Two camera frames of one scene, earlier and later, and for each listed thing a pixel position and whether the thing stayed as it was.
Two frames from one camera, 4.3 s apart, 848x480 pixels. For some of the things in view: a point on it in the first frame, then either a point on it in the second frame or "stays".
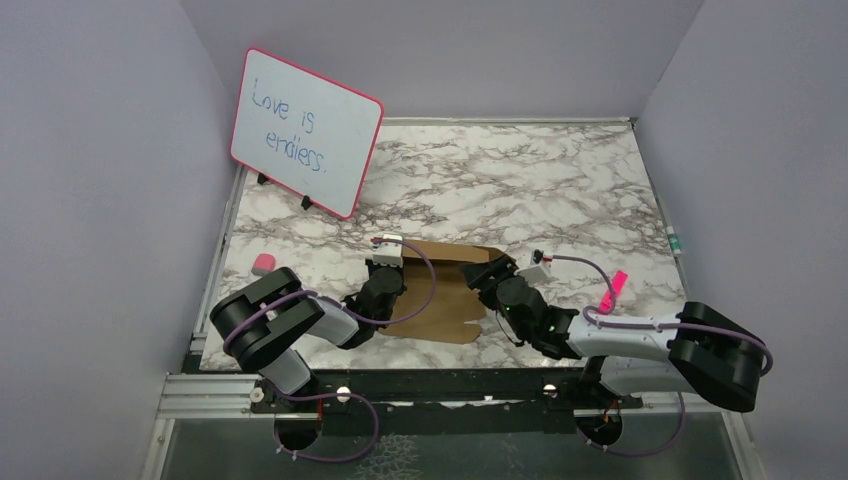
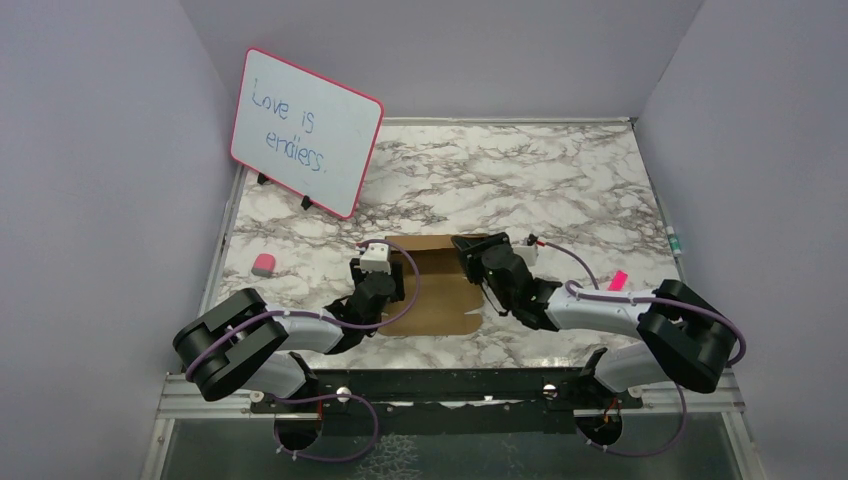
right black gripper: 479,275 -> 472,249
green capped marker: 673,241 stays
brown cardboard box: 456,299 stays
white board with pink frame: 308,133 stays
